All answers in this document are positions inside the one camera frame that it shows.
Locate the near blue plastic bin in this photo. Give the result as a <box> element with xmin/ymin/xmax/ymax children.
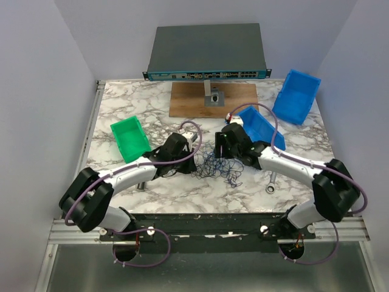
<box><xmin>236</xmin><ymin>105</ymin><xmax>275</xmax><ymax>143</ymax></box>

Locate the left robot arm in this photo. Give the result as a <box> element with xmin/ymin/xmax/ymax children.
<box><xmin>59</xmin><ymin>132</ymin><xmax>198</xmax><ymax>240</ymax></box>

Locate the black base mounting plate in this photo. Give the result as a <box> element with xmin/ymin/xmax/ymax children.
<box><xmin>100</xmin><ymin>213</ymin><xmax>315</xmax><ymax>254</ymax></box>

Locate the brown wooden board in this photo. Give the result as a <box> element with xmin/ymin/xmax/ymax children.
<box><xmin>169</xmin><ymin>82</ymin><xmax>258</xmax><ymax>118</ymax></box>

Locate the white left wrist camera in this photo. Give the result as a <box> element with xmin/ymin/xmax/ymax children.
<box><xmin>178</xmin><ymin>129</ymin><xmax>198</xmax><ymax>148</ymax></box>

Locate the silver ratchet wrench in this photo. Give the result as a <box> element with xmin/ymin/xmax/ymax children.
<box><xmin>266</xmin><ymin>172</ymin><xmax>277</xmax><ymax>194</ymax></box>

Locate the far blue plastic bin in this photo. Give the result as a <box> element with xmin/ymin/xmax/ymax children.
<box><xmin>272</xmin><ymin>69</ymin><xmax>321</xmax><ymax>125</ymax></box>

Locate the green plastic bin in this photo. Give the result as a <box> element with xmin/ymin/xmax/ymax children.
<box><xmin>110</xmin><ymin>116</ymin><xmax>151</xmax><ymax>164</ymax></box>

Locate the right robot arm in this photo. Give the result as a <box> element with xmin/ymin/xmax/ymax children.
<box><xmin>214</xmin><ymin>123</ymin><xmax>360</xmax><ymax>238</ymax></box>

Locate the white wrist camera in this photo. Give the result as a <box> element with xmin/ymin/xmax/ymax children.
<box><xmin>178</xmin><ymin>129</ymin><xmax>198</xmax><ymax>148</ymax></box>
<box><xmin>225</xmin><ymin>113</ymin><xmax>244</xmax><ymax>126</ymax></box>

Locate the grey metal bracket fixture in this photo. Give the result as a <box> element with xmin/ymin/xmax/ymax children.
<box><xmin>204</xmin><ymin>80</ymin><xmax>225</xmax><ymax>107</ymax></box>

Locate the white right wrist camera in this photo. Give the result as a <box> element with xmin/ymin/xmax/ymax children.
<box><xmin>225</xmin><ymin>113</ymin><xmax>244</xmax><ymax>126</ymax></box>

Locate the small metal cylinder socket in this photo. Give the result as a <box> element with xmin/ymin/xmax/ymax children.
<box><xmin>137</xmin><ymin>182</ymin><xmax>146</xmax><ymax>190</ymax></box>

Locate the blue plastic bin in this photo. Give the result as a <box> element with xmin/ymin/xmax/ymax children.
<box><xmin>236</xmin><ymin>105</ymin><xmax>275</xmax><ymax>143</ymax></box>
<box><xmin>272</xmin><ymin>69</ymin><xmax>321</xmax><ymax>125</ymax></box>

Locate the grey network switch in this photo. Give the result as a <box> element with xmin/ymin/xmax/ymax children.
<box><xmin>143</xmin><ymin>23</ymin><xmax>272</xmax><ymax>81</ymax></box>

